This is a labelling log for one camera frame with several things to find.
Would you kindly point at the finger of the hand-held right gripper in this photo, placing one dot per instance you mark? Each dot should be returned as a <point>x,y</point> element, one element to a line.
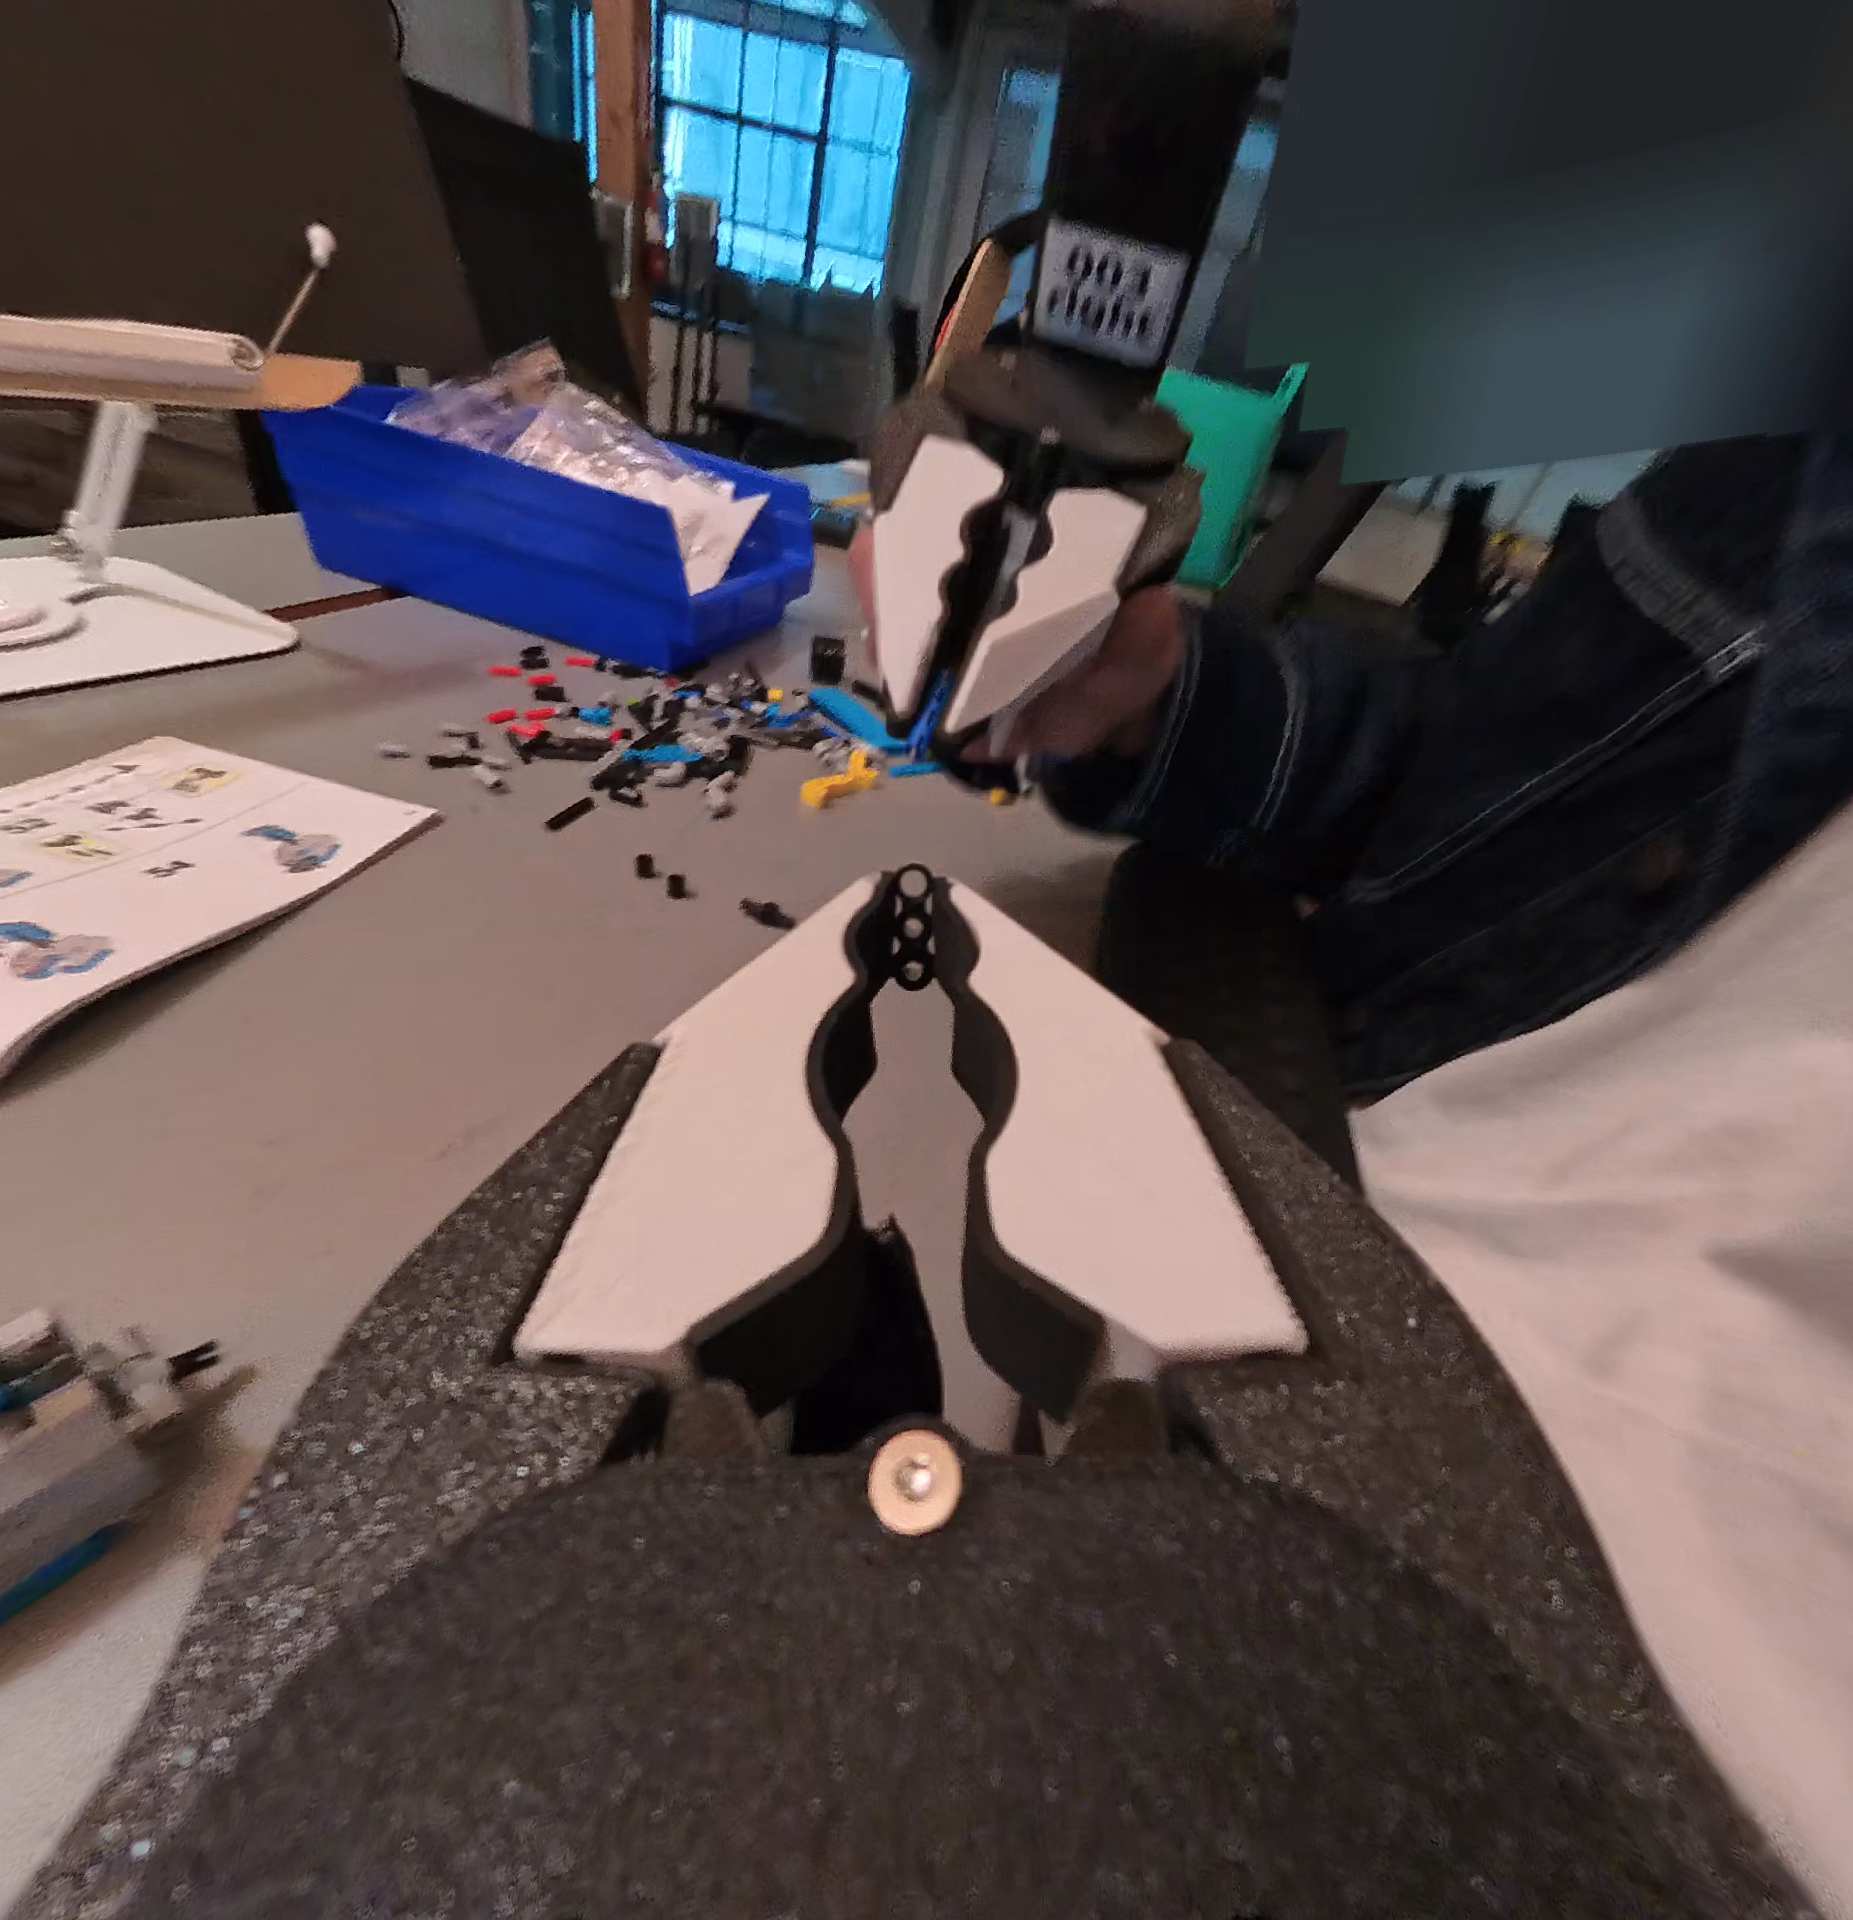
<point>1082,570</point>
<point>916,570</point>

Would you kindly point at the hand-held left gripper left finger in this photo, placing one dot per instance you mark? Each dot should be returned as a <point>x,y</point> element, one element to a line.
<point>700,1196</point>

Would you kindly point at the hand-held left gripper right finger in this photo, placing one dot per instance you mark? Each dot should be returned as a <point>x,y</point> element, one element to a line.
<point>1135,1188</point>

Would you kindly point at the black connector brick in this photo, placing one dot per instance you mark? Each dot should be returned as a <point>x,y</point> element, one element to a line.
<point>913,926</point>

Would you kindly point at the grey desk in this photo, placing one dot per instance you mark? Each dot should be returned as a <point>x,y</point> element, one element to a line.
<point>418,1051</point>

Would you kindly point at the person's right hand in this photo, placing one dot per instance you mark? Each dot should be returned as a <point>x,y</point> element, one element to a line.
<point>1122,678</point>

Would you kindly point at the green bin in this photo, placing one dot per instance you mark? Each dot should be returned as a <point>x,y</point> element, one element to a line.
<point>1242,467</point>

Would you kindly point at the white plastic bag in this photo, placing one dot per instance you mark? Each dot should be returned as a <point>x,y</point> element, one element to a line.
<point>717,540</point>

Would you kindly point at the black studded mat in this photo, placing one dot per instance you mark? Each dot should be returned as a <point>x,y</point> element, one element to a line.
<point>1242,973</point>

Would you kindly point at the black axle pin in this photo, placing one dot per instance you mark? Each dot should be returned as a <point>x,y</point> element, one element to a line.
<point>768,907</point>

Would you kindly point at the pile of loose toy bricks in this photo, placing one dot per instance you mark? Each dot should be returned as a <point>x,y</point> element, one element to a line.
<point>674,733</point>

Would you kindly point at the large window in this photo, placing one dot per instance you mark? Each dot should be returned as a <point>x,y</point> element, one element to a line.
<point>786,148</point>

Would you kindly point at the clear plastic bag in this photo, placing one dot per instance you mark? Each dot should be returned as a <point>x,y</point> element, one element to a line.
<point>566,426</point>

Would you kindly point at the black axle tube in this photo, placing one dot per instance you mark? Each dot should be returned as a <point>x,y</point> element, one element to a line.
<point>566,814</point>

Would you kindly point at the blue storage bin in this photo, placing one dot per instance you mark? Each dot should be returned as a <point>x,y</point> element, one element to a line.
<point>493,540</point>

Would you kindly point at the person's white shirt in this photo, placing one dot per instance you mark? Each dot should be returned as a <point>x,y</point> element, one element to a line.
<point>1645,1354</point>

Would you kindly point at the toy instruction booklet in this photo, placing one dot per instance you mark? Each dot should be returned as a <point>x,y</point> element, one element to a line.
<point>147,881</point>

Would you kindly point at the tan board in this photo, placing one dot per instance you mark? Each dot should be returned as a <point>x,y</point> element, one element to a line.
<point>305,385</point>

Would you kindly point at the blue yellow brick assembly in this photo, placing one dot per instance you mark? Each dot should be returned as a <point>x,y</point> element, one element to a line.
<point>60,1455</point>

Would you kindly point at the white laptop stand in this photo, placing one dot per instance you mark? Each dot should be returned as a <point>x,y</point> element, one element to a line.
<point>116,626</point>

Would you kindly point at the black board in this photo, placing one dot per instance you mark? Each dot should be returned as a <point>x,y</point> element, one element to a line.
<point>195,148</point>

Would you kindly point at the black chair frame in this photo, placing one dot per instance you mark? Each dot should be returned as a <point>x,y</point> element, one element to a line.
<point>1297,526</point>

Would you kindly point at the wooden post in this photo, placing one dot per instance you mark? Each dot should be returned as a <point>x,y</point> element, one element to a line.
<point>624,125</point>

